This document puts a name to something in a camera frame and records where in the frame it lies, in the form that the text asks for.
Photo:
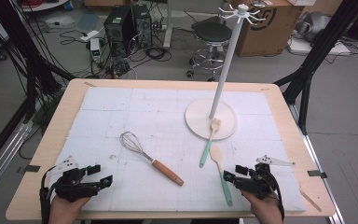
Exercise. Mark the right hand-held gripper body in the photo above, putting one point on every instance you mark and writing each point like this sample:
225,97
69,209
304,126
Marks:
258,185

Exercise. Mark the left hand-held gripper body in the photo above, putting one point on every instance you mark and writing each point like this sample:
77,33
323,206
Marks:
74,188

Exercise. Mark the white utensil rack stand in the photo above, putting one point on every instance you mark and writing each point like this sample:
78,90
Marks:
227,62

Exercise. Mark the person's left hand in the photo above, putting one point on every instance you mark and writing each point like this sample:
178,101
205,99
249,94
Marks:
65,210

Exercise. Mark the person's right hand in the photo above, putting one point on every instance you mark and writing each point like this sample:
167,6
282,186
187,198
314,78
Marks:
265,210

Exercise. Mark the black tape strip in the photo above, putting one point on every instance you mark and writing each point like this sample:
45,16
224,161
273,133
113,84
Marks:
317,174
32,168

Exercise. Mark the thin wooden stick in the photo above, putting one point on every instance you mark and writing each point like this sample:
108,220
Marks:
310,201

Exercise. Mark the white foam mat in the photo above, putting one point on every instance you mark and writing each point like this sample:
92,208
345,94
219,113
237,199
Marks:
155,118

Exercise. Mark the small white device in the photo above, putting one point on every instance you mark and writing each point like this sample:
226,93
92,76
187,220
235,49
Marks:
95,49

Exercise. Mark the white power strip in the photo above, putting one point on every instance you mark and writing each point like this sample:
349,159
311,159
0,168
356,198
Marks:
89,35

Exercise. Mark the cardboard box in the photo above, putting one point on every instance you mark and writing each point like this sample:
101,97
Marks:
270,34

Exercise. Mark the black round stool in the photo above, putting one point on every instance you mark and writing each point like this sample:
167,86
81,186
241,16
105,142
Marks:
213,32

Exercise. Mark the black computer tower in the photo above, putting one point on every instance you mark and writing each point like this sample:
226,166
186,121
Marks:
118,29

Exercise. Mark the white flat board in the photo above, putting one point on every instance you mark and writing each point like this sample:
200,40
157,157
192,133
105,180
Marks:
323,48

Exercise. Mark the grey computer tower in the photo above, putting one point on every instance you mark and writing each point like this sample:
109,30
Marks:
143,25

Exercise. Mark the grey bag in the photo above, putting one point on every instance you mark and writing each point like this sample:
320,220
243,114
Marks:
313,25

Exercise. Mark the white desk leg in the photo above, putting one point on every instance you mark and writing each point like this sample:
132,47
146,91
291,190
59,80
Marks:
168,25

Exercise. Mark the aluminium rail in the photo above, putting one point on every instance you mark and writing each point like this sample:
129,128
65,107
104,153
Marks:
3,161
320,180

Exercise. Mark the black metal frame stand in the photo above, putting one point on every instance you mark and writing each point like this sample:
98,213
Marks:
28,62
317,49

